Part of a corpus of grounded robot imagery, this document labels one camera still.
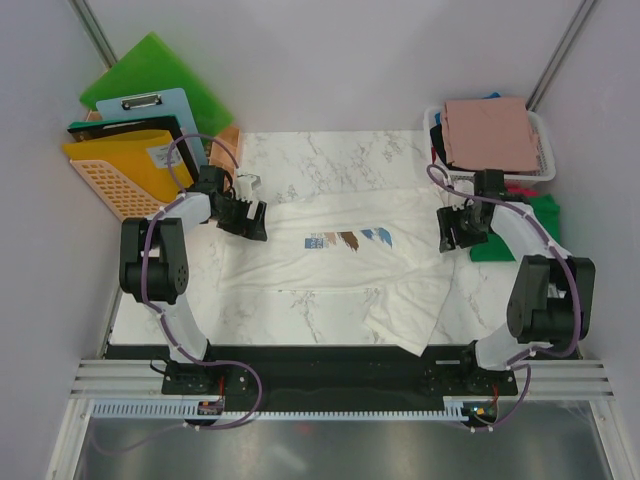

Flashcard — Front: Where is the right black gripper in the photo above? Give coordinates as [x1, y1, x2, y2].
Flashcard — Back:
[436, 202, 489, 253]

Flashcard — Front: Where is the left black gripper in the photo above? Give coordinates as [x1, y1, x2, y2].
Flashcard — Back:
[212, 192, 266, 242]

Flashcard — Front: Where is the white printed t shirt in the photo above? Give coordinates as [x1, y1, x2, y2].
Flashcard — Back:
[218, 186, 454, 355]

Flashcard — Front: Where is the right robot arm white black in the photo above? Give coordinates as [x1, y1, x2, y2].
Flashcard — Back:
[437, 170, 596, 394]

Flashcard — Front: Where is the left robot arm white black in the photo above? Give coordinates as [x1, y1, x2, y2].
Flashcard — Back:
[119, 166, 267, 393]

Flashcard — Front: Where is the peach compartment organizer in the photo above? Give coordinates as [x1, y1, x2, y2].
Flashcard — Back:
[209, 125, 244, 172]

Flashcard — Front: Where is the red t shirt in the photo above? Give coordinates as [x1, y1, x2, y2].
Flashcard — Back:
[507, 185, 539, 198]

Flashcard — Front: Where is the green t shirt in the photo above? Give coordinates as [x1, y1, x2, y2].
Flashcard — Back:
[469, 194, 561, 263]

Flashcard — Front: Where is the pink folded t shirt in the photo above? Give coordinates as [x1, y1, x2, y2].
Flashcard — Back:
[441, 97, 538, 173]

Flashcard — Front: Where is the yellow folder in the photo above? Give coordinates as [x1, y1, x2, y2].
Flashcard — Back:
[62, 130, 180, 203]

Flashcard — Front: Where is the black garment in basket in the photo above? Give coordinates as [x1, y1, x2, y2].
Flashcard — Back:
[429, 124, 447, 163]

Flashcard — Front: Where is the orange mesh file holder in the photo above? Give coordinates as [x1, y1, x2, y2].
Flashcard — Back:
[69, 110, 174, 221]

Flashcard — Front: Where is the white laundry basket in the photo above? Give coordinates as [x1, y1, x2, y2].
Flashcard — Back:
[423, 106, 556, 188]

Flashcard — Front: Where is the light blue clipboard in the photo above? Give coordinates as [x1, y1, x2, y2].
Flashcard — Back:
[94, 87, 206, 166]

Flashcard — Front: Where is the green plastic board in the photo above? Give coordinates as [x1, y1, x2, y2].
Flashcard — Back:
[80, 32, 234, 136]

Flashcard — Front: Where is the black folder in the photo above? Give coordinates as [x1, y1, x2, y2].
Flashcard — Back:
[67, 115, 207, 178]

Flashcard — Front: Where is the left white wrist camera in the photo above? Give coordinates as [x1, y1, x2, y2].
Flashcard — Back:
[234, 173, 262, 201]

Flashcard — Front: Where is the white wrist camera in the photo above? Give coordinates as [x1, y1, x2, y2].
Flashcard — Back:
[234, 173, 262, 201]
[445, 179, 474, 210]

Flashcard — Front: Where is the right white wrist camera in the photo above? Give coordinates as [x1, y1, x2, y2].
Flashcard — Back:
[445, 179, 474, 210]

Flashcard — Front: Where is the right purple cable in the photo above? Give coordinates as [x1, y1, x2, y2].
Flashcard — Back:
[426, 163, 584, 434]

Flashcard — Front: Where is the purple cable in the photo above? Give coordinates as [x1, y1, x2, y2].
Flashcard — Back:
[426, 163, 584, 434]
[139, 133, 264, 431]

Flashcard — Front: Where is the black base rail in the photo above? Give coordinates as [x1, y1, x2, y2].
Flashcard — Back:
[159, 342, 581, 414]

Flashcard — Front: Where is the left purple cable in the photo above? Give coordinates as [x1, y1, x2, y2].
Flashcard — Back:
[139, 133, 264, 431]

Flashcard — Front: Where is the white cable duct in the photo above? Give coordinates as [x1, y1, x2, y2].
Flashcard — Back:
[90, 396, 468, 422]

